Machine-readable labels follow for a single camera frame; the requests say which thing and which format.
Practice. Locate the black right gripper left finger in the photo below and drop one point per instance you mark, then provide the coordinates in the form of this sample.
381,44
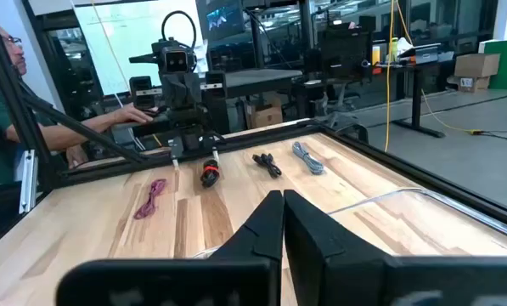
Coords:
253,255

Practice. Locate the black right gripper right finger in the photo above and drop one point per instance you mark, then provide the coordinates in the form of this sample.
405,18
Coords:
321,263

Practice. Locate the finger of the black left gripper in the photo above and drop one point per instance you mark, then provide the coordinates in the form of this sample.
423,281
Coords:
190,102
173,102

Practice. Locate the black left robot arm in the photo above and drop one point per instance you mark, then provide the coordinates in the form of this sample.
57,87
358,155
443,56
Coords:
185,123

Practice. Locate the dark grey desk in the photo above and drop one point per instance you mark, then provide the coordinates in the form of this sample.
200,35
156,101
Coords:
261,78

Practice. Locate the black computer monitor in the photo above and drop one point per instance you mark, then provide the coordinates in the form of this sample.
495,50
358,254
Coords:
223,19

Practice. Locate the clear plastic organizer bin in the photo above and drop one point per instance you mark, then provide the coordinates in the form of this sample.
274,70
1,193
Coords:
448,202

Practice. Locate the black office chair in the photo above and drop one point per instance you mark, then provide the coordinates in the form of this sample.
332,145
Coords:
346,51

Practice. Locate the black standing desk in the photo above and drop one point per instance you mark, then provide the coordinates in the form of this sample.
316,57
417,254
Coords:
416,102

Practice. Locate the orange-yellow bottle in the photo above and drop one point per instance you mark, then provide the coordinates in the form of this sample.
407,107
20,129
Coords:
375,55

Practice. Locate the yellow-green bottle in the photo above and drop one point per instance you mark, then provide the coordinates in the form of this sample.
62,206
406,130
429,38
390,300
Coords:
393,51

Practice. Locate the grey laptop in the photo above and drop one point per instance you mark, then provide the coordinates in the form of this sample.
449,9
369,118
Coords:
425,54

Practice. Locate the cardboard box with label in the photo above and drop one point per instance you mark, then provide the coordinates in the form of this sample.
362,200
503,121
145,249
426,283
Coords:
474,83

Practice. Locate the large plain cardboard box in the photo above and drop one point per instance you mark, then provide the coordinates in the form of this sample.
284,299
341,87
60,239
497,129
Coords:
476,66

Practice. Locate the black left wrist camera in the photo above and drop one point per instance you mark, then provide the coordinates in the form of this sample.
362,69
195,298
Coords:
176,59

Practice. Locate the black aluminium table frame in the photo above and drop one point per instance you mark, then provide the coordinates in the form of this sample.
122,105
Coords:
108,171

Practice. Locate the silver metal bracket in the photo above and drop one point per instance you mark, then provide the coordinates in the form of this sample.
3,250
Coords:
28,183

